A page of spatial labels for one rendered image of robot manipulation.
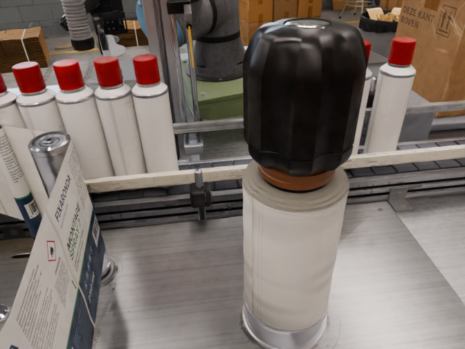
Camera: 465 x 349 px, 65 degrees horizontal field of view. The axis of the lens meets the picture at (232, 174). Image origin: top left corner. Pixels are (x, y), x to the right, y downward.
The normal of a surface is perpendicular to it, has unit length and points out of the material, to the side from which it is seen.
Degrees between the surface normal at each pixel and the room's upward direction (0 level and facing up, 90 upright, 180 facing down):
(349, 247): 0
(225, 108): 90
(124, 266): 0
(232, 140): 0
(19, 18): 90
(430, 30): 90
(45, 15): 90
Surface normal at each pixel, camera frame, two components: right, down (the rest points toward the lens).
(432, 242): -0.03, -0.82
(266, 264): -0.62, 0.42
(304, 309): 0.21, 0.52
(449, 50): -0.99, 0.11
